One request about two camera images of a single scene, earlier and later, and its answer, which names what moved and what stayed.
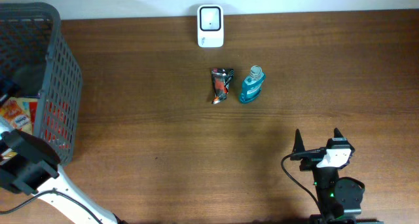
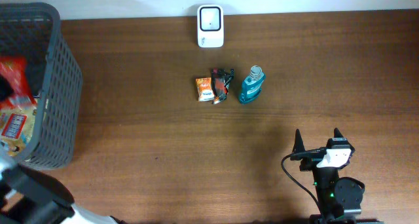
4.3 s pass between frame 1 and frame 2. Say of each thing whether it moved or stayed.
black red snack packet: stayed
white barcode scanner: stayed
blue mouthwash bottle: stayed
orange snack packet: moved
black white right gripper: stayed
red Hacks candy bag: moved
